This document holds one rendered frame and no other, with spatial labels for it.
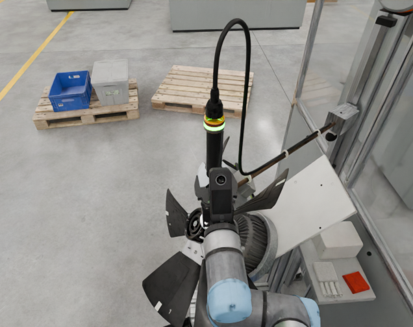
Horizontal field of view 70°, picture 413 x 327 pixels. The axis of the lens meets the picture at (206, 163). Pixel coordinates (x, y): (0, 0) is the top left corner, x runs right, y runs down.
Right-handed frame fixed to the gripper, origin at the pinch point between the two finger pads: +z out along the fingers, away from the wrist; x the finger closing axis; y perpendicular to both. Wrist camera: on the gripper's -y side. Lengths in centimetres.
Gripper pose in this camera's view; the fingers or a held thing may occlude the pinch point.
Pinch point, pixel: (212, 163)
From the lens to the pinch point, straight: 73.7
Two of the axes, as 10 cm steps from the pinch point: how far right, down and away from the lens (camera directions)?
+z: -0.8, -6.9, 7.2
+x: 10.0, -0.5, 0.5
